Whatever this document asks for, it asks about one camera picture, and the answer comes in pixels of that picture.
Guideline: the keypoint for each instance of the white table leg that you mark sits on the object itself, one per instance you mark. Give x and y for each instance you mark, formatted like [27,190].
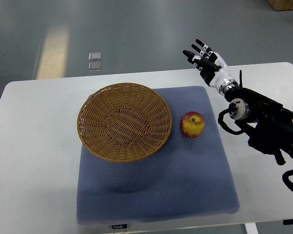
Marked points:
[251,228]

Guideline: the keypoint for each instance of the lower metal floor plate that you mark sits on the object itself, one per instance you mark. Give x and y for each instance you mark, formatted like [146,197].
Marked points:
[95,66]

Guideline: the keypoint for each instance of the upper metal floor plate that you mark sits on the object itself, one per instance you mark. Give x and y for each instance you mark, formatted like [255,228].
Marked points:
[94,56]

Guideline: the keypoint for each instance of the wooden box corner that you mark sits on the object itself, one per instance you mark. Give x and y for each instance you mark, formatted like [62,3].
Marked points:
[281,5]

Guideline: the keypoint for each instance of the brown wicker basket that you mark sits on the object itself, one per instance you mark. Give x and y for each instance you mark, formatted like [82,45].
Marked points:
[124,122]

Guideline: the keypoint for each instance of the red yellow apple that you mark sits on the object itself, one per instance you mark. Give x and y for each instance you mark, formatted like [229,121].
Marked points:
[192,124]

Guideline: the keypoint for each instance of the blue padded mat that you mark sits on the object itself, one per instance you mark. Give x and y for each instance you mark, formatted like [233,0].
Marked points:
[186,177]

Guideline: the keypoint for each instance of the black table control panel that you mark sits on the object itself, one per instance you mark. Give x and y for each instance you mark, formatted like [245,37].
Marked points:
[119,226]

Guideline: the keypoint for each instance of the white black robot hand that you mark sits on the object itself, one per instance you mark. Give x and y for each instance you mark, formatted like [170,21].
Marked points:
[211,66]

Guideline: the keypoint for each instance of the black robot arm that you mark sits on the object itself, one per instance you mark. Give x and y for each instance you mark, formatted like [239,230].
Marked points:
[267,123]

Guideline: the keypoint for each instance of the metal floor plate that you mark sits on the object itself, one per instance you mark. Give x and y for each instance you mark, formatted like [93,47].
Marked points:
[94,56]
[95,66]

